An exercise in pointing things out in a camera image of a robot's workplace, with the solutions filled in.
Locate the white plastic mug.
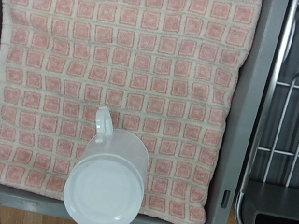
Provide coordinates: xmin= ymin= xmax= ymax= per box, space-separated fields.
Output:
xmin=63 ymin=106 xmax=150 ymax=224

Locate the metal dish drying rack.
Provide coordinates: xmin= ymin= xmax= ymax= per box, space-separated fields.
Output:
xmin=256 ymin=0 xmax=299 ymax=188

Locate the pink checkered towel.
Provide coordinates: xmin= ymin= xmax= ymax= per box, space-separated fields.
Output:
xmin=0 ymin=0 xmax=263 ymax=224

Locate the grey plastic crate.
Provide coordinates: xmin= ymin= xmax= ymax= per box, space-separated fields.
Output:
xmin=0 ymin=0 xmax=293 ymax=224

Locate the metal wire dish rack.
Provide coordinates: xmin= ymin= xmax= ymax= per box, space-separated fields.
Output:
xmin=235 ymin=0 xmax=299 ymax=224

